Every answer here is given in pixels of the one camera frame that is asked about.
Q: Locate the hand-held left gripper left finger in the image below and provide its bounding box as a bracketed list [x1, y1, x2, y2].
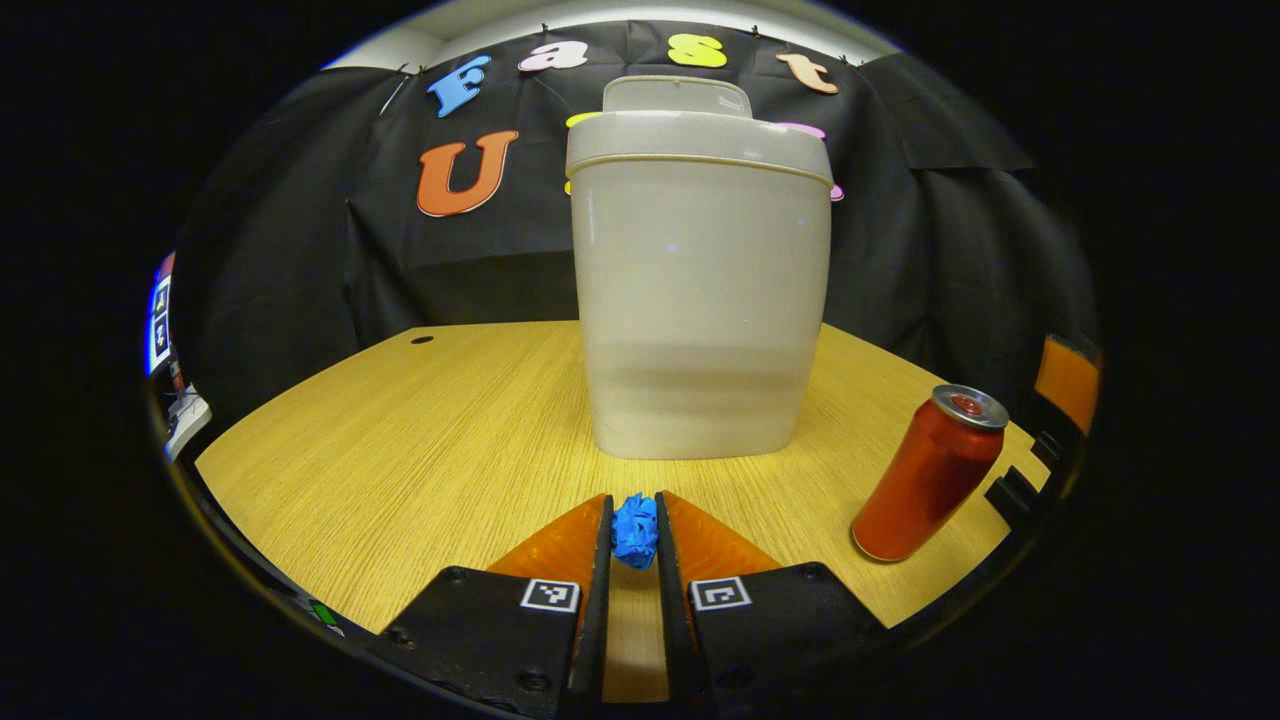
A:
[372, 492, 615, 720]

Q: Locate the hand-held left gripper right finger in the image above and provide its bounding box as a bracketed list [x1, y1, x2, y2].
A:
[654, 490, 891, 716]

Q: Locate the red pop can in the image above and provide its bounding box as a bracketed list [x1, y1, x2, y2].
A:
[850, 384, 1011, 563]

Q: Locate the blue paper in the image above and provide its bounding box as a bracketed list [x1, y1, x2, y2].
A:
[612, 492, 660, 571]

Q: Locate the white desktop garbage bin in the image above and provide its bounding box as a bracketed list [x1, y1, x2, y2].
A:
[565, 75, 836, 461]

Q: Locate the white side desk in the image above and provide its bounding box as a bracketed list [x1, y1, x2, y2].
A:
[165, 385, 213, 461]

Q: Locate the black backdrop cloth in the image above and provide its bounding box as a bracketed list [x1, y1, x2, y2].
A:
[170, 20, 1101, 441]

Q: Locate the computer monitor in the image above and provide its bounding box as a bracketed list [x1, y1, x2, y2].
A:
[148, 252, 174, 376]

